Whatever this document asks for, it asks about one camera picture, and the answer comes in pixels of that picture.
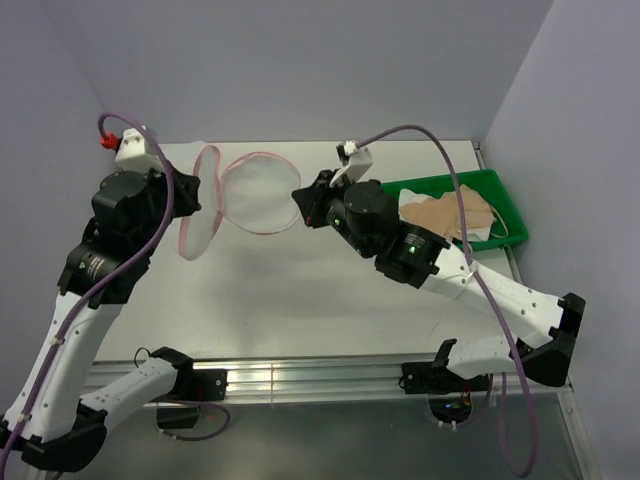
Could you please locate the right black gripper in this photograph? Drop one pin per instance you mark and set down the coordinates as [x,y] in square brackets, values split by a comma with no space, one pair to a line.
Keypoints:
[308,199]

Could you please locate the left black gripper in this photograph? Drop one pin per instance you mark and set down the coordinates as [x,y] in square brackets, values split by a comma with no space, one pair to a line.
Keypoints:
[188,186]

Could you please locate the white mesh laundry bag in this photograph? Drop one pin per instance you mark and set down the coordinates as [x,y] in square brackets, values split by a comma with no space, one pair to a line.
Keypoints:
[253,193]

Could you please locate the beige bra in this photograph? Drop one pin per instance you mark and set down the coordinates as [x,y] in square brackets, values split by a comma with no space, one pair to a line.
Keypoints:
[445,215]

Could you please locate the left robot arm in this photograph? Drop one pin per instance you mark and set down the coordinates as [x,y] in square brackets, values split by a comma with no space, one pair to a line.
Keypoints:
[54,425]

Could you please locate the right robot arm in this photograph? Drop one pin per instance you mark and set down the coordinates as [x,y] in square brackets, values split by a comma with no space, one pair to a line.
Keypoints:
[541,329]

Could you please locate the white cloth in bin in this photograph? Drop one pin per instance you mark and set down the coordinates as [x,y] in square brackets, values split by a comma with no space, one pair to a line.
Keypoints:
[410,197]

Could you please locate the green plastic bin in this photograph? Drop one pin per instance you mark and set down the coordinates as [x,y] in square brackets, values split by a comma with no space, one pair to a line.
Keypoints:
[508,230]

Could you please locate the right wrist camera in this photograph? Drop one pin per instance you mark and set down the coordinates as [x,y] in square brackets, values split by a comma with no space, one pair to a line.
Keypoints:
[355,161]

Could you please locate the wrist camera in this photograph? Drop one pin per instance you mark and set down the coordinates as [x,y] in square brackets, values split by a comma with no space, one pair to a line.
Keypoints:
[133,151]
[355,161]

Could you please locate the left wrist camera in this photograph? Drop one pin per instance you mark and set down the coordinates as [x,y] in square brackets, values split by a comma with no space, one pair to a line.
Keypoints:
[133,151]

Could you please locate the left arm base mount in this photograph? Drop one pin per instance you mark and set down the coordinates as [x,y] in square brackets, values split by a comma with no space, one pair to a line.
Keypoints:
[183,408]

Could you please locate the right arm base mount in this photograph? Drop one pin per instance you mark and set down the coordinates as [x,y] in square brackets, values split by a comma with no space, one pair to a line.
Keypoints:
[449,396]

